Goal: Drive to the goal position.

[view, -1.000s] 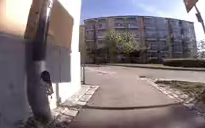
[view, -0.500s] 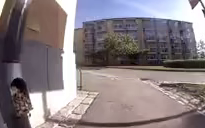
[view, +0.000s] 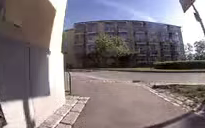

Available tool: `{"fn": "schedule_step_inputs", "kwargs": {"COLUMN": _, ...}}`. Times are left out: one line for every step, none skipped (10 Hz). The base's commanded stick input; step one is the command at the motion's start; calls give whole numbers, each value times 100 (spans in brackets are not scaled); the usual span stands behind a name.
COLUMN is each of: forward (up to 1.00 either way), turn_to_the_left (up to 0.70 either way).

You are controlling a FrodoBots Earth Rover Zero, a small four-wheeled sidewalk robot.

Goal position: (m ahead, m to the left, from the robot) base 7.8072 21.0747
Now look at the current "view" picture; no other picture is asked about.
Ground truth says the grey asphalt road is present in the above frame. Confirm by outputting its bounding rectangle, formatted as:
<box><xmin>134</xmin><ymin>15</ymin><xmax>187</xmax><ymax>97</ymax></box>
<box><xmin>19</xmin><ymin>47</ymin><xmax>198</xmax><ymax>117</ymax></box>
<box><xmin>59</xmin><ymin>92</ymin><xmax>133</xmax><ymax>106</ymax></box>
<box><xmin>70</xmin><ymin>70</ymin><xmax>205</xmax><ymax>86</ymax></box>

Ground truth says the cobblestone kerb strip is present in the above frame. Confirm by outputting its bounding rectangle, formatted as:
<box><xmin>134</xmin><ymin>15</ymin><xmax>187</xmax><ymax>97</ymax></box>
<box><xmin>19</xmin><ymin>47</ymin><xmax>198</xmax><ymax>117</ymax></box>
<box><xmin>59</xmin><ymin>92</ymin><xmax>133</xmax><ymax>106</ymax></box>
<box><xmin>133</xmin><ymin>81</ymin><xmax>205</xmax><ymax>118</ymax></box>

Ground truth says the trimmed green hedge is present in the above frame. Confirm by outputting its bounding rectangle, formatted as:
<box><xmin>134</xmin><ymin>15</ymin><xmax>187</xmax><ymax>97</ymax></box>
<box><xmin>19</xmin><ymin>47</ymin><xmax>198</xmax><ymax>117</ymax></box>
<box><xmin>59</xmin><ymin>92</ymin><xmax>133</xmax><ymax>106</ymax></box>
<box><xmin>153</xmin><ymin>59</ymin><xmax>205</xmax><ymax>70</ymax></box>

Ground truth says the large grey apartment building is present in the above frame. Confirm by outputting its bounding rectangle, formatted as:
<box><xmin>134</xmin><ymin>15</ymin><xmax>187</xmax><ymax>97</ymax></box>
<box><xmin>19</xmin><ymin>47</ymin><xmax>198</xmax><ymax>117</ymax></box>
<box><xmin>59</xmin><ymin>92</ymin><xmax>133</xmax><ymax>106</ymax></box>
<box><xmin>61</xmin><ymin>19</ymin><xmax>186</xmax><ymax>69</ymax></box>

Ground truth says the green tree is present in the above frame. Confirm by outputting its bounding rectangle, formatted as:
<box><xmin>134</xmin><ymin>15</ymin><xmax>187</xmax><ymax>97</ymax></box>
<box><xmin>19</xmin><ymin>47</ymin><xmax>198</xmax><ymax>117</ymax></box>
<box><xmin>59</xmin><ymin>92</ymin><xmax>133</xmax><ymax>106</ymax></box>
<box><xmin>93</xmin><ymin>32</ymin><xmax>131</xmax><ymax>68</ymax></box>

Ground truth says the sign on pole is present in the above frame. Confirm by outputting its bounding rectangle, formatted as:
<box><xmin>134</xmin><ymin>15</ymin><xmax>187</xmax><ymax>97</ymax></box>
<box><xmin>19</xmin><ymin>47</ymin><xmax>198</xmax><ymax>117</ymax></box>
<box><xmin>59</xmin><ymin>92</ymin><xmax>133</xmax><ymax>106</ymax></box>
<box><xmin>178</xmin><ymin>0</ymin><xmax>205</xmax><ymax>88</ymax></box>

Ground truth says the patch of soil and grass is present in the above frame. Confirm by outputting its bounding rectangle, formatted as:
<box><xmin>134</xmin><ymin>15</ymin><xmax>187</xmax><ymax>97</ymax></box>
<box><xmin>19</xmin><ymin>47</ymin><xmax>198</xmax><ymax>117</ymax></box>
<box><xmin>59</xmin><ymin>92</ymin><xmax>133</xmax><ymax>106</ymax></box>
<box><xmin>151</xmin><ymin>83</ymin><xmax>205</xmax><ymax>107</ymax></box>

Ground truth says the grey asphalt path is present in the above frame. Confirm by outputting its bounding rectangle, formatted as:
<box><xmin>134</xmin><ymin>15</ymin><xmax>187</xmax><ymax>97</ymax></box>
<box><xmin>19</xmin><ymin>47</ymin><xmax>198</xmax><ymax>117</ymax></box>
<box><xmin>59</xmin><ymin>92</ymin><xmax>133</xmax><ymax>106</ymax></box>
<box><xmin>70</xmin><ymin>73</ymin><xmax>191</xmax><ymax>128</ymax></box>

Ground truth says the small metal railing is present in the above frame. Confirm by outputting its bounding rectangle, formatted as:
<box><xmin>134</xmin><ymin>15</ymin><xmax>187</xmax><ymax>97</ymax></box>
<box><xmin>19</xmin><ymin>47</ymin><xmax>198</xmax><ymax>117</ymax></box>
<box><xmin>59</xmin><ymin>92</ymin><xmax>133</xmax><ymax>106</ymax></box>
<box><xmin>64</xmin><ymin>71</ymin><xmax>73</xmax><ymax>96</ymax></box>

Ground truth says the group of trees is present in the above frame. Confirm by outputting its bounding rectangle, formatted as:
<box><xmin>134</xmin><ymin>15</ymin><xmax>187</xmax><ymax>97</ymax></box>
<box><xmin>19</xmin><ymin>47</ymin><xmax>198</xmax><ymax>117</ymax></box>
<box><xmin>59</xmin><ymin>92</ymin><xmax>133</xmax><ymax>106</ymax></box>
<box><xmin>184</xmin><ymin>39</ymin><xmax>205</xmax><ymax>62</ymax></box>

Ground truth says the white building wall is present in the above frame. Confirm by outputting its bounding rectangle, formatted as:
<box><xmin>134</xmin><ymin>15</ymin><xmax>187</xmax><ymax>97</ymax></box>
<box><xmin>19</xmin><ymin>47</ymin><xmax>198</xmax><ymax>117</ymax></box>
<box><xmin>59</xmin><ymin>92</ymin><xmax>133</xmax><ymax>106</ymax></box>
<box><xmin>0</xmin><ymin>0</ymin><xmax>68</xmax><ymax>128</ymax></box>

